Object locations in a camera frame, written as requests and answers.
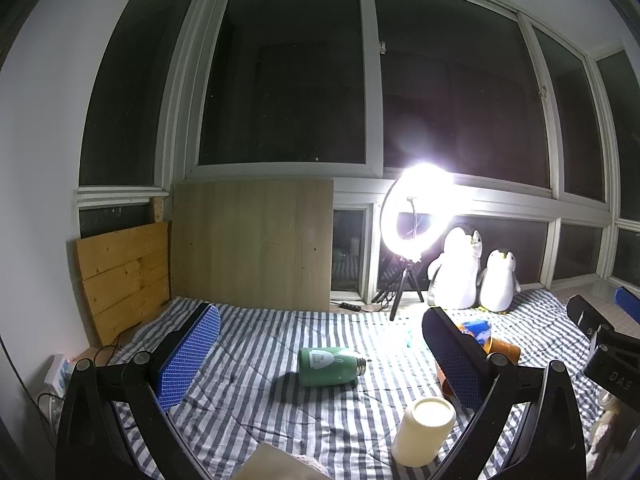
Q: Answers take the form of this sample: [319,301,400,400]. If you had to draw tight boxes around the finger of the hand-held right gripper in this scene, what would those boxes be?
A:
[616,286,640,322]
[566,294,617,342]

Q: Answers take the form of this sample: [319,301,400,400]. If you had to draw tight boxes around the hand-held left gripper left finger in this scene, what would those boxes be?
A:
[55,302,222,480]

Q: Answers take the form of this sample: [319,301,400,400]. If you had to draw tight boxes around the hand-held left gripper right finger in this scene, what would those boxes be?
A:
[422,306,586,480]

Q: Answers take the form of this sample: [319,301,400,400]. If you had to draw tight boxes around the cream white cup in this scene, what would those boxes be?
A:
[391,396,457,468]

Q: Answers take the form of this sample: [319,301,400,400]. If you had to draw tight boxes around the orange plastic cup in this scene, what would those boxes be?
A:
[482,335,522,364]
[435,360,457,397]

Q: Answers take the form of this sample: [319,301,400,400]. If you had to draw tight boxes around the blue and orange snack packet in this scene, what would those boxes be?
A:
[459,319,494,347]

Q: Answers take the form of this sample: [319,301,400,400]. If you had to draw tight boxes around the white lace cloth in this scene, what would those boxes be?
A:
[587,392,640,480]

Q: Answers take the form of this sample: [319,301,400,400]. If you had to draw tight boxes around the large white penguin plush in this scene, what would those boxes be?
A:
[426,227,483,310]

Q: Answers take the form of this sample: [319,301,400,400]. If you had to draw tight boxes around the small white penguin plush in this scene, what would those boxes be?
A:
[479,249,522,314]

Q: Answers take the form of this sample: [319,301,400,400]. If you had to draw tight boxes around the pine plank panel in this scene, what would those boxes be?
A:
[75,221,172,347]

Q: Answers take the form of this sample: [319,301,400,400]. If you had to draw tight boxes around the striped bed sheet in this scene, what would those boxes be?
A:
[107,287,632,480]

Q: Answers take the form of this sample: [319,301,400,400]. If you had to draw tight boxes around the green bottle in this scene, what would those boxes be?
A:
[298,346,367,387]

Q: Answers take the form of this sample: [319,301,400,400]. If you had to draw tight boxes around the light wooden board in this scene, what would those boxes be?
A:
[170,178,335,314]

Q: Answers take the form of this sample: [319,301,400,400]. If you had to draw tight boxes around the white power strip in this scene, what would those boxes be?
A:
[42,353,77,397]

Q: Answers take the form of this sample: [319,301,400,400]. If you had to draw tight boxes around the beige flat object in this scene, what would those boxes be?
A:
[235,442,327,480]

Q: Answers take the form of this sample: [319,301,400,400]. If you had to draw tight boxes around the black cable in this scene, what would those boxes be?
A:
[37,327,126,411]

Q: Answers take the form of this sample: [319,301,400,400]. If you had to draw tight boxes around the ring light on tripod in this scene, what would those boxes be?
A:
[372,162,458,322]

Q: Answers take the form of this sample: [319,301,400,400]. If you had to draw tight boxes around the white window frame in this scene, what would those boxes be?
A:
[74,0,640,312]

